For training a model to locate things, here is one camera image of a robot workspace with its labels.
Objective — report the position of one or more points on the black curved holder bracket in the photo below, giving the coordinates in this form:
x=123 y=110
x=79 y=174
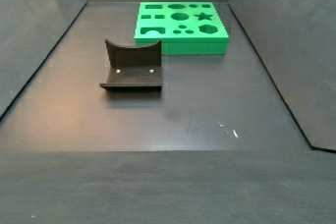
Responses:
x=135 y=66

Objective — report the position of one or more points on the green shape sorter box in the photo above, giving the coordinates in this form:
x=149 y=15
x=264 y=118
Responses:
x=187 y=26

